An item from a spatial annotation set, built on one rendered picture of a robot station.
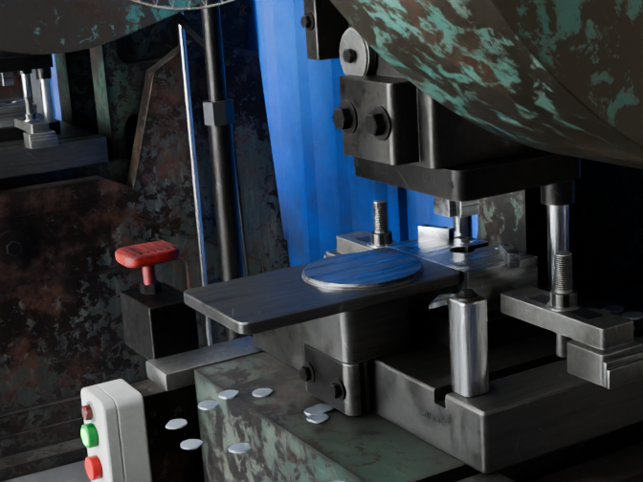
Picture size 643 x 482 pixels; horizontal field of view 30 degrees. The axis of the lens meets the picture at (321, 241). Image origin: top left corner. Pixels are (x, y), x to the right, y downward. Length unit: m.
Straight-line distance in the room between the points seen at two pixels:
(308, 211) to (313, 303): 2.76
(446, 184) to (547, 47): 0.47
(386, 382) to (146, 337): 0.37
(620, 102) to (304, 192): 3.16
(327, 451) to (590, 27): 0.56
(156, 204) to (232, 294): 1.59
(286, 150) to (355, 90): 2.81
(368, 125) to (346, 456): 0.32
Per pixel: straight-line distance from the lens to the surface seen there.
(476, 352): 1.08
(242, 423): 1.29
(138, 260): 1.44
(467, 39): 0.74
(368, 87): 1.19
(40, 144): 2.67
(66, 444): 2.82
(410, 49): 0.81
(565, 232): 1.26
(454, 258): 1.26
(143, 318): 1.45
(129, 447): 1.39
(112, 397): 1.38
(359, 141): 1.21
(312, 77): 3.79
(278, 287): 1.19
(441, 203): 1.27
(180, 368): 1.40
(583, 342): 1.14
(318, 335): 1.22
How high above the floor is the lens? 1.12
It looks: 14 degrees down
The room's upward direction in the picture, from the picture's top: 4 degrees counter-clockwise
